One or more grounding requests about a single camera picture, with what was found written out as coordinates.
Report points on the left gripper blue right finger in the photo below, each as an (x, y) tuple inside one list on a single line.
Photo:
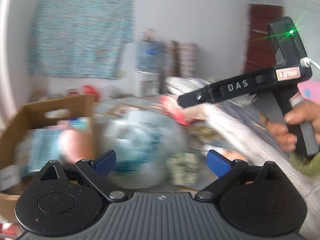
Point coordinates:
[(228, 174)]

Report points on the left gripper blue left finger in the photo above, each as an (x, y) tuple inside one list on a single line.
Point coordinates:
[(94, 173)]

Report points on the orange white striped towel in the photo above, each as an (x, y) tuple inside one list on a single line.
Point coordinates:
[(232, 155)]

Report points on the teal waffle towel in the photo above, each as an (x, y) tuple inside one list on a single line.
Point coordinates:
[(36, 148)]

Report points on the green white scrunchie cloth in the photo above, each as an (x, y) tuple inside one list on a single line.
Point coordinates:
[(183, 169)]

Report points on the blue tissue pack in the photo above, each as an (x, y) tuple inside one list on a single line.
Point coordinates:
[(82, 123)]

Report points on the person right hand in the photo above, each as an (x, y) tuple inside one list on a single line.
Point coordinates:
[(307, 111)]

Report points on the pink pillow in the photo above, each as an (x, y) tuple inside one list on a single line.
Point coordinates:
[(310, 90)]

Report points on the dark red door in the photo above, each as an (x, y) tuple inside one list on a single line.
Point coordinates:
[(259, 50)]

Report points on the white woven blanket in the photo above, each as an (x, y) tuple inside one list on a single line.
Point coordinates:
[(238, 122)]

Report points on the translucent FamilyMart plastic bag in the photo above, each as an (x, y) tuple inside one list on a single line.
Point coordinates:
[(142, 141)]

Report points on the brown cardboard box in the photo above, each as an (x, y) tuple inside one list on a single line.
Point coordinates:
[(49, 114)]

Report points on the baby wipes pack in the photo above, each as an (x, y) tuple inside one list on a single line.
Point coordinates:
[(183, 116)]

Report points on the red plastic bag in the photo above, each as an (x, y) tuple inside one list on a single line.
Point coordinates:
[(91, 90)]

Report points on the white water dispenser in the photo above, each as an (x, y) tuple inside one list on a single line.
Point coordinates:
[(148, 84)]

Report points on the rolled plaid mattress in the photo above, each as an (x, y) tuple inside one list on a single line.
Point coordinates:
[(188, 59)]

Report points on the rolled floral mattress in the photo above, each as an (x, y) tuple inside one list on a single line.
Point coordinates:
[(172, 61)]

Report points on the blue water jug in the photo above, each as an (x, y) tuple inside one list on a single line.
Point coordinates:
[(150, 55)]

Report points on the floral teal wall cloth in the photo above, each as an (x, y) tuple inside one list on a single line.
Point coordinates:
[(80, 38)]

